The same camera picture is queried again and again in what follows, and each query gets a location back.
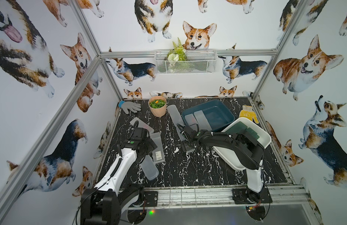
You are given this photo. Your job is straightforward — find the clear case with pencil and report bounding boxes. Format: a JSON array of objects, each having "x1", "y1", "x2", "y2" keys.
[{"x1": 194, "y1": 110, "x2": 212, "y2": 131}]

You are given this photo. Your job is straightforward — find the clear rounded case front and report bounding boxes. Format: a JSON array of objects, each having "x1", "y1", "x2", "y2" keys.
[{"x1": 140, "y1": 155, "x2": 158, "y2": 181}]

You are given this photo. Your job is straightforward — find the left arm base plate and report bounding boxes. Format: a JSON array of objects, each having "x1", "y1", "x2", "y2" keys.
[{"x1": 132, "y1": 191, "x2": 158, "y2": 207}]

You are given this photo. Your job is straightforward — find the clear case with pink item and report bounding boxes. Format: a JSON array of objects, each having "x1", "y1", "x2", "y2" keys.
[{"x1": 129, "y1": 117, "x2": 154, "y2": 134}]

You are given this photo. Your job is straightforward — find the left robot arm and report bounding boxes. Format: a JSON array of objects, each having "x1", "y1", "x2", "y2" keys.
[{"x1": 75, "y1": 127, "x2": 157, "y2": 225}]

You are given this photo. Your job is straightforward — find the dark green case with pens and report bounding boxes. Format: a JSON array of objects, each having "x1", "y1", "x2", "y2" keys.
[{"x1": 226, "y1": 121, "x2": 248, "y2": 135}]

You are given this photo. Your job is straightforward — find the clear rounded case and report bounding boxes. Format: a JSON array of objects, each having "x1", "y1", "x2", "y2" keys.
[
  {"x1": 140, "y1": 155, "x2": 158, "y2": 181},
  {"x1": 167, "y1": 105, "x2": 185, "y2": 126}
]

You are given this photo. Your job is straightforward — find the yellow work glove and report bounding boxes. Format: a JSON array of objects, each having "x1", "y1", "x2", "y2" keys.
[{"x1": 239, "y1": 105, "x2": 259, "y2": 124}]

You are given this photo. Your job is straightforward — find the teal storage box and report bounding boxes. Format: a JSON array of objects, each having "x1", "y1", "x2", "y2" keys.
[{"x1": 182, "y1": 100, "x2": 237, "y2": 132}]

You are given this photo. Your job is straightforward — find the pink pot with green plant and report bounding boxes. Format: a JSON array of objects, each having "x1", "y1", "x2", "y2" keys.
[{"x1": 148, "y1": 96, "x2": 167, "y2": 118}]

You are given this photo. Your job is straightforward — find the clear case with barcode label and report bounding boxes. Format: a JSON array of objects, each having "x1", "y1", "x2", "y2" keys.
[{"x1": 150, "y1": 132, "x2": 165, "y2": 164}]

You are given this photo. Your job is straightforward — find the grey work glove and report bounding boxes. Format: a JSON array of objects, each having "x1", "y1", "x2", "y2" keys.
[{"x1": 118, "y1": 100, "x2": 141, "y2": 114}]

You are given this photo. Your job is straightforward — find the white wire wall basket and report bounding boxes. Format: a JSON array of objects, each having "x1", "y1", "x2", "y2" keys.
[{"x1": 154, "y1": 50, "x2": 218, "y2": 74}]

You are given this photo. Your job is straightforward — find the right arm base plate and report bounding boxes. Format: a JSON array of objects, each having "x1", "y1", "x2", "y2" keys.
[{"x1": 232, "y1": 187, "x2": 273, "y2": 204}]

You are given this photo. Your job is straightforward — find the clear rounded case back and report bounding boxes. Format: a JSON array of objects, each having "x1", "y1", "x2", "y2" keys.
[{"x1": 167, "y1": 105, "x2": 185, "y2": 126}]

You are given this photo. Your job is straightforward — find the artificial fern with flower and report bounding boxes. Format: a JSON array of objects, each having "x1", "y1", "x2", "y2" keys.
[{"x1": 167, "y1": 38, "x2": 187, "y2": 73}]

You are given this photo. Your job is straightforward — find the white storage box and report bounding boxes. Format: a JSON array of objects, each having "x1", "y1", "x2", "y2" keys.
[{"x1": 213, "y1": 117, "x2": 272, "y2": 171}]

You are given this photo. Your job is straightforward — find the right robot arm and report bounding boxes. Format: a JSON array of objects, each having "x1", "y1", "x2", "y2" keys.
[{"x1": 177, "y1": 124, "x2": 265, "y2": 199}]

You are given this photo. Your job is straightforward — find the clear case with red pen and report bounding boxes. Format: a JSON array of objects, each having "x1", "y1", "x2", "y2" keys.
[{"x1": 185, "y1": 114, "x2": 199, "y2": 131}]

